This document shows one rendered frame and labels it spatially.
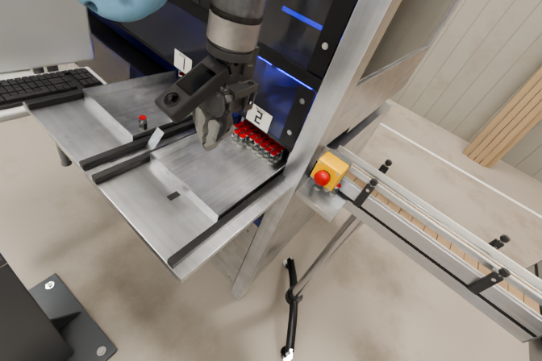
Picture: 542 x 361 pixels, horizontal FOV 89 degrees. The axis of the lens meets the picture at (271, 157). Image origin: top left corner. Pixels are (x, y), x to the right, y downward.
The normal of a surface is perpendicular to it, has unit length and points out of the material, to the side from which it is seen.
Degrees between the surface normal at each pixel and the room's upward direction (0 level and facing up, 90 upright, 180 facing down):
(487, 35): 90
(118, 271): 0
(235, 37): 90
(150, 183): 0
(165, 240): 0
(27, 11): 90
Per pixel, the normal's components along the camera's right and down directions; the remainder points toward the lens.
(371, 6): -0.60, 0.40
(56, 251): 0.27, -0.72
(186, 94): -0.11, -0.40
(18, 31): 0.75, 0.58
